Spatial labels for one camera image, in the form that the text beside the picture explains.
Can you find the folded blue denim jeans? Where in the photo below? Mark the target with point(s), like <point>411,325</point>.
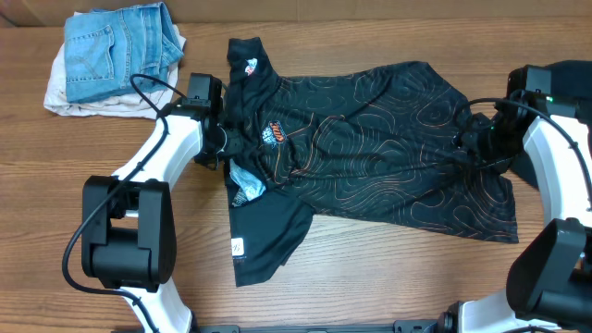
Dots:
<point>103,49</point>

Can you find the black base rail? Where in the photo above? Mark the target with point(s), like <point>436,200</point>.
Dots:
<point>399,326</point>

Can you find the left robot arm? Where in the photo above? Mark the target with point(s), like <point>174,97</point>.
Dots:
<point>127,235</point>

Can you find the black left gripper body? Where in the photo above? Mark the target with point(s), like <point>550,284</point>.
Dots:
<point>214,147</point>

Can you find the folded white cloth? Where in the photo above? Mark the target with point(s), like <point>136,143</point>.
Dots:
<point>127,105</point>

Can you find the black garment pile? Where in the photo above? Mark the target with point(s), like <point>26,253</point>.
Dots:
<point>559,89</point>

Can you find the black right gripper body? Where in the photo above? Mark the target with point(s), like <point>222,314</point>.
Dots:
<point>493,144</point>

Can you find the black patterned sports jersey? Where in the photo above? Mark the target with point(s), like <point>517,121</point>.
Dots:
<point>374,145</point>

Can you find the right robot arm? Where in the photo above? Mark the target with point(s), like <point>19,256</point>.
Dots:
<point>544,120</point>

